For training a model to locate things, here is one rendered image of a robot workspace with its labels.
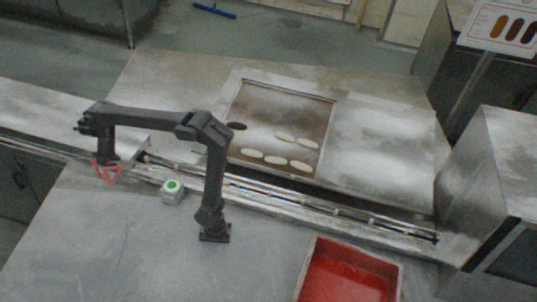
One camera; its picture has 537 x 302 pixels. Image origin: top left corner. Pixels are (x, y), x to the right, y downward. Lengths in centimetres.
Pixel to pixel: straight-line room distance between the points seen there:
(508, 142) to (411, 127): 58
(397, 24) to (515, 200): 371
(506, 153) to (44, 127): 176
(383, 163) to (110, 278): 117
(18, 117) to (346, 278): 153
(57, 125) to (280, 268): 114
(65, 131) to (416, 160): 154
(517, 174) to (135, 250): 126
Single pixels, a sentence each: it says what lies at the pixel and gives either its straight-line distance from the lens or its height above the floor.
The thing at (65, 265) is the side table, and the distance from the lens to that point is 150.
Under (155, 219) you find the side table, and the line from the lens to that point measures 153.
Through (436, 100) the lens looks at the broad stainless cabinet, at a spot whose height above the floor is 47.
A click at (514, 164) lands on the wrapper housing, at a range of 136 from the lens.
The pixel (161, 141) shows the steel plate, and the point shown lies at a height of 82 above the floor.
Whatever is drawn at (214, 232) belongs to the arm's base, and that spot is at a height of 87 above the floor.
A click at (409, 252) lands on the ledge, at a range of 154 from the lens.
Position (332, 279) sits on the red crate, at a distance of 142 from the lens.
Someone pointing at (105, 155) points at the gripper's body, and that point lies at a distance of 136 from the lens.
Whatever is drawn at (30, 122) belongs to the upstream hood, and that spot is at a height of 92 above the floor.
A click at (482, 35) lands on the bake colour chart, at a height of 134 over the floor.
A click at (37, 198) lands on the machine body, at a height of 42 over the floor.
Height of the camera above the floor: 204
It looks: 44 degrees down
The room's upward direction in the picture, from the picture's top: 7 degrees clockwise
